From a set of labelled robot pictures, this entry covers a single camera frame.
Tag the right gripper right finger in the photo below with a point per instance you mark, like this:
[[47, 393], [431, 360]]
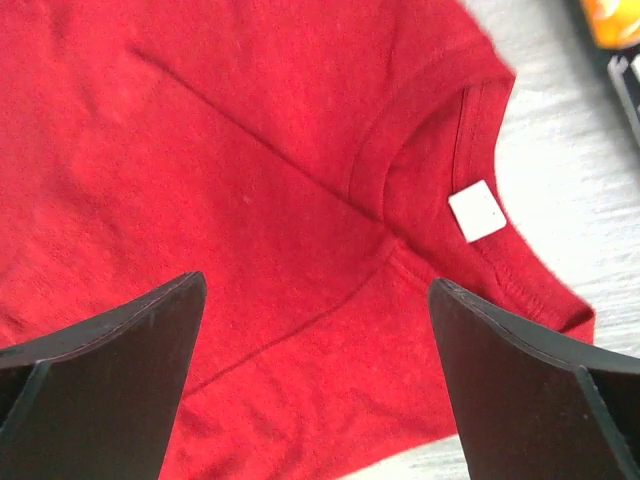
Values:
[[529, 402]]

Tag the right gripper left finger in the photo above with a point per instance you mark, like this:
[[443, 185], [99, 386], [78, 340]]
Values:
[[98, 400]]

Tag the red t-shirt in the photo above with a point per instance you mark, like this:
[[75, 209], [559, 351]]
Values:
[[301, 154]]

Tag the white daisy print t-shirt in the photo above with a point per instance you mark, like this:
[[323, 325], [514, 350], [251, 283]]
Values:
[[614, 29]]

